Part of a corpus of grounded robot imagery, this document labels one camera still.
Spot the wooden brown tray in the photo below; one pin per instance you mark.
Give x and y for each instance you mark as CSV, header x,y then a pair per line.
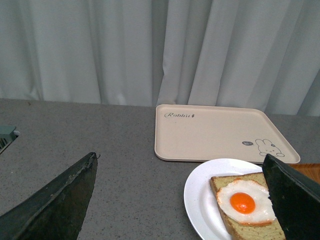
x,y
311,170

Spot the green-grey device at table edge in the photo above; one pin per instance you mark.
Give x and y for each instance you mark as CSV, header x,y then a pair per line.
x,y
8,134

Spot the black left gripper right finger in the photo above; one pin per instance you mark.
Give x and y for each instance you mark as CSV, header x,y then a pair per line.
x,y
295,199

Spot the white round plate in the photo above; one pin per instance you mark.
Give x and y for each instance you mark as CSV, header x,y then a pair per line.
x,y
199,200

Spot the fried egg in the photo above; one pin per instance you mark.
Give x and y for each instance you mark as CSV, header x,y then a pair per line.
x,y
246,202

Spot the beige rabbit tray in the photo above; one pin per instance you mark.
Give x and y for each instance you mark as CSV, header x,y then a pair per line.
x,y
194,133

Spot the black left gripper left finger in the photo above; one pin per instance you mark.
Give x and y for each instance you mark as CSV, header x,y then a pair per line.
x,y
56,211

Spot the grey-white curtain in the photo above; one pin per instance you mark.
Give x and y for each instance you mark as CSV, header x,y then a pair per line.
x,y
260,54

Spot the bread slice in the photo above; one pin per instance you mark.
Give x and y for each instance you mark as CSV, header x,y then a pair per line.
x,y
272,231

